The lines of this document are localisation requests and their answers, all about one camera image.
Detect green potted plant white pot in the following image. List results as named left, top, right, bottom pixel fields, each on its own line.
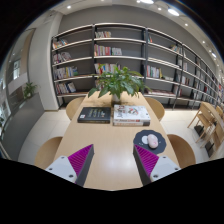
left=87, top=64, right=148, bottom=104

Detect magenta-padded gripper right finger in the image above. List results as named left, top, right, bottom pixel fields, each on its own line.
left=132, top=143, right=182, bottom=186

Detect white book red spine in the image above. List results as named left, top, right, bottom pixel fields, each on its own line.
left=112, top=119, right=151, bottom=127

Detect pale pink computer mouse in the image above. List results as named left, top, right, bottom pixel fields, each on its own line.
left=146, top=133, right=159, bottom=150

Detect white thick book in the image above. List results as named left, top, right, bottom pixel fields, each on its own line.
left=113, top=104, right=152, bottom=123

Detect green floor plant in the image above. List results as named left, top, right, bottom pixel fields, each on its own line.
left=22, top=81, right=38, bottom=100

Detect dark scalloped mouse pad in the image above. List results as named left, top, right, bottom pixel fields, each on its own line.
left=133, top=129, right=167, bottom=155

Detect grey bookshelf unit with books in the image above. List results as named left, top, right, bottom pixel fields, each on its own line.
left=50, top=22, right=224, bottom=111

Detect ceiling lights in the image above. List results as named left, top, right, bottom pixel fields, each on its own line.
left=65, top=0, right=218, bottom=58

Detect black hardcover book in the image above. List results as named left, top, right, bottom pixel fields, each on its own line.
left=77, top=106, right=112, bottom=124

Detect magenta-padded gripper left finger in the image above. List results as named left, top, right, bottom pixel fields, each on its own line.
left=44, top=143, right=95, bottom=187

